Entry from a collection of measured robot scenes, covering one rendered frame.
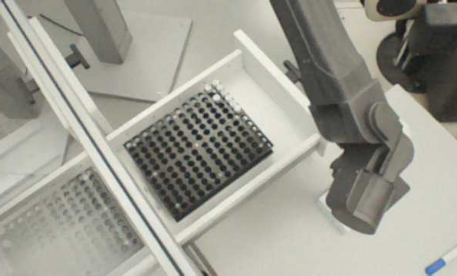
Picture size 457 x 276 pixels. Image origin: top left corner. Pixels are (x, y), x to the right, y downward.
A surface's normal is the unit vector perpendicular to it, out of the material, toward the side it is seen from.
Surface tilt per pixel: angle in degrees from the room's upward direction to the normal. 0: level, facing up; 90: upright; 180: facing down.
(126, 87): 5
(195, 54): 0
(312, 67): 76
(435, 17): 0
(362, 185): 41
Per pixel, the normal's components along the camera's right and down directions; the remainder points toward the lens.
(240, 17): -0.05, -0.40
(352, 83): 0.48, 0.03
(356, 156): -0.68, -0.61
